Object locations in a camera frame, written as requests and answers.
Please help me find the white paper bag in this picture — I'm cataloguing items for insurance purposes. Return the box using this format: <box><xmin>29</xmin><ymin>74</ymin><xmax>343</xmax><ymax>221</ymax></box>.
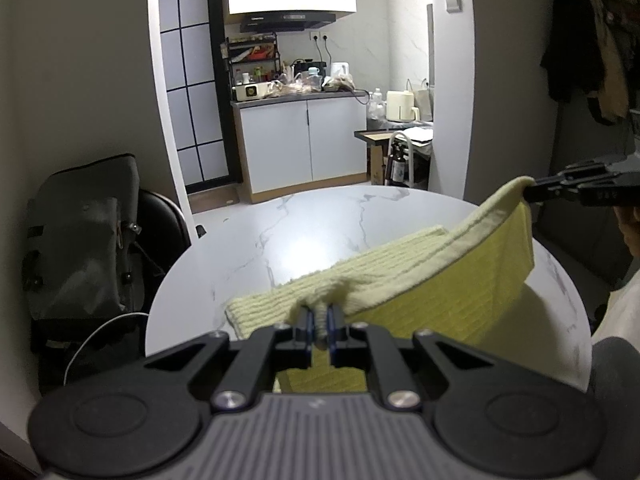
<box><xmin>406</xmin><ymin>78</ymin><xmax>434</xmax><ymax>122</ymax></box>

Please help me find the small white countertop appliance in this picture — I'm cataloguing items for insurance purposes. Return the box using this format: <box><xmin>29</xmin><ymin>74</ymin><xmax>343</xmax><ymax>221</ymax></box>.
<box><xmin>232</xmin><ymin>82</ymin><xmax>274</xmax><ymax>102</ymax></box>

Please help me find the black chair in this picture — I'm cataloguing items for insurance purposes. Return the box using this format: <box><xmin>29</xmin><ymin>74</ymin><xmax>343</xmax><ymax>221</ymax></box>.
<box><xmin>125</xmin><ymin>187</ymin><xmax>207</xmax><ymax>312</ymax></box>

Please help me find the beige hanging coat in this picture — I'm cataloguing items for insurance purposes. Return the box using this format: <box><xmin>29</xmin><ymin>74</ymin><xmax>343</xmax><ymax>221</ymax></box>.
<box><xmin>575</xmin><ymin>0</ymin><xmax>640</xmax><ymax>124</ymax></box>

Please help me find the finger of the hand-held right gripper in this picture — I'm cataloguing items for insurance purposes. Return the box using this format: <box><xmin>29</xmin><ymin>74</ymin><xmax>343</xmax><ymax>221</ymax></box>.
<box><xmin>524</xmin><ymin>182</ymin><xmax>617</xmax><ymax>207</ymax></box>
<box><xmin>534</xmin><ymin>159</ymin><xmax>621</xmax><ymax>187</ymax></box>

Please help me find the grey backpack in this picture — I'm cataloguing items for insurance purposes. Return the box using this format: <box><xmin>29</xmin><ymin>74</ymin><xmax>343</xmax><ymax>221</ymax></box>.
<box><xmin>22</xmin><ymin>154</ymin><xmax>142</xmax><ymax>327</ymax></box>

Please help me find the black framed glass sliding door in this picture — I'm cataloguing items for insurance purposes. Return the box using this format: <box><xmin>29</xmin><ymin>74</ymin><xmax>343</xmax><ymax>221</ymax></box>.
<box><xmin>159</xmin><ymin>0</ymin><xmax>244</xmax><ymax>194</ymax></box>

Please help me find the pale yellow waffle towel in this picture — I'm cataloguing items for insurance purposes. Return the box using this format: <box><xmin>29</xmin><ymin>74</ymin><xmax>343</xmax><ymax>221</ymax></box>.
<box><xmin>225</xmin><ymin>176</ymin><xmax>536</xmax><ymax>394</ymax></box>

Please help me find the person's right hand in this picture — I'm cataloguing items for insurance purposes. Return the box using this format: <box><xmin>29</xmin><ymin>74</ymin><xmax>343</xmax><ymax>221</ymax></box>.
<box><xmin>616</xmin><ymin>205</ymin><xmax>640</xmax><ymax>262</ymax></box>

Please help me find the white base cabinet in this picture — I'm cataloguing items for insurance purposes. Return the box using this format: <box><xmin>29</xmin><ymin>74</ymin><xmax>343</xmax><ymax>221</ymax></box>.
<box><xmin>231</xmin><ymin>91</ymin><xmax>370</xmax><ymax>204</ymax></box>

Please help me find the white cable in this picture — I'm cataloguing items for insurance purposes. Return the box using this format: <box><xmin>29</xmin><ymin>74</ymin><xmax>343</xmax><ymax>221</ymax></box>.
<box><xmin>64</xmin><ymin>311</ymin><xmax>151</xmax><ymax>386</ymax></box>

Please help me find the black coffee machine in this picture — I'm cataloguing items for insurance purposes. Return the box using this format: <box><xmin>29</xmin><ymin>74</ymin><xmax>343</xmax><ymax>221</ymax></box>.
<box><xmin>292</xmin><ymin>58</ymin><xmax>327</xmax><ymax>79</ymax></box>

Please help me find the black kitchen rack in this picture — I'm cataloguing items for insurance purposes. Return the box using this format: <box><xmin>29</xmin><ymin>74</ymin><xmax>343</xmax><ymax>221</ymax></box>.
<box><xmin>222</xmin><ymin>32</ymin><xmax>280</xmax><ymax>86</ymax></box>

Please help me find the dark bottle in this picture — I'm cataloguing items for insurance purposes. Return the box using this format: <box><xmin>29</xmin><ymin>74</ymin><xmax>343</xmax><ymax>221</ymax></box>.
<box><xmin>389</xmin><ymin>141</ymin><xmax>409</xmax><ymax>186</ymax></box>

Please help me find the person's white top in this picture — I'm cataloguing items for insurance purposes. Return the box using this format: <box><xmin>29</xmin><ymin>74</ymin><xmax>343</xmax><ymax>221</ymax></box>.
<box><xmin>590</xmin><ymin>272</ymin><xmax>640</xmax><ymax>342</ymax></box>

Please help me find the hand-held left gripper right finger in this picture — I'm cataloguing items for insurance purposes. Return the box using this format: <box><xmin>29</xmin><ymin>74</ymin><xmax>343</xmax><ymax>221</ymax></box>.
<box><xmin>326</xmin><ymin>304</ymin><xmax>502</xmax><ymax>413</ymax></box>

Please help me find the plastic bag of food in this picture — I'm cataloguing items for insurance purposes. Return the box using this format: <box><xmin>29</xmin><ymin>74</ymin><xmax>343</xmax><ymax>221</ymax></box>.
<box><xmin>322</xmin><ymin>72</ymin><xmax>356</xmax><ymax>94</ymax></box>

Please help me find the low black top side table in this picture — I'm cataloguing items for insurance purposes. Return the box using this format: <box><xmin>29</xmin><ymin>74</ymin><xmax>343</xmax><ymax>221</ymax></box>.
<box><xmin>355</xmin><ymin>127</ymin><xmax>435</xmax><ymax>187</ymax></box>

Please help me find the black hanging coat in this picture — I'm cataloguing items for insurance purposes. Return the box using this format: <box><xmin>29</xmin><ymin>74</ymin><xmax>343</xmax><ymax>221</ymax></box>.
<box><xmin>540</xmin><ymin>0</ymin><xmax>609</xmax><ymax>107</ymax></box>

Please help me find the person's grey trouser leg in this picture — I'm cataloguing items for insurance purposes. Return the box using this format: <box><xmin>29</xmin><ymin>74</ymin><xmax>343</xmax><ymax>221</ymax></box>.
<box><xmin>587</xmin><ymin>336</ymin><xmax>640</xmax><ymax>413</ymax></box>

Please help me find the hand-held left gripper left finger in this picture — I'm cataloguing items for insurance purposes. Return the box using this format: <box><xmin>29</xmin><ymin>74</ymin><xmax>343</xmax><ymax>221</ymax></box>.
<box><xmin>144</xmin><ymin>305</ymin><xmax>317</xmax><ymax>413</ymax></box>

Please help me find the white metal cart frame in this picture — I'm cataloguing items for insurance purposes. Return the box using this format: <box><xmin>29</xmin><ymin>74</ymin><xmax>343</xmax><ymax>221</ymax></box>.
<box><xmin>385</xmin><ymin>130</ymin><xmax>417</xmax><ymax>189</ymax></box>

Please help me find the black range hood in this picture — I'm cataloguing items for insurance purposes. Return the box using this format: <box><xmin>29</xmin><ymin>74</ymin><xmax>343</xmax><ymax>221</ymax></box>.
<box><xmin>239</xmin><ymin>10</ymin><xmax>337</xmax><ymax>34</ymax></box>

